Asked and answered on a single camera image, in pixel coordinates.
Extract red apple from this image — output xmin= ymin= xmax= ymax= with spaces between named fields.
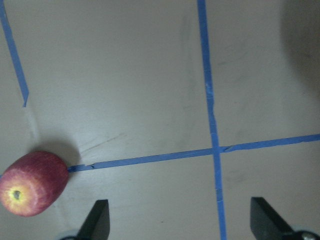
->
xmin=0 ymin=151 xmax=69 ymax=217

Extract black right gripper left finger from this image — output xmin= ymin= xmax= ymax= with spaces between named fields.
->
xmin=75 ymin=199 xmax=110 ymax=240

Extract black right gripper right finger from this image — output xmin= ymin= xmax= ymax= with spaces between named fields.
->
xmin=250 ymin=197 xmax=300 ymax=240

